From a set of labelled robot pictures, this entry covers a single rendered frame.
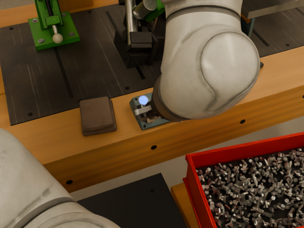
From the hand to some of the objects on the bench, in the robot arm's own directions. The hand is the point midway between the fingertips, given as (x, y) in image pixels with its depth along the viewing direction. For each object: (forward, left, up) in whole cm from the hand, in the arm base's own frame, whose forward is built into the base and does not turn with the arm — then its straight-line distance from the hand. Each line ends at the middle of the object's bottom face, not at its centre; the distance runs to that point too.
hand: (152, 114), depth 79 cm
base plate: (+35, -25, -8) cm, 44 cm away
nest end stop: (+25, -6, -4) cm, 26 cm away
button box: (+5, -5, -10) cm, 12 cm away
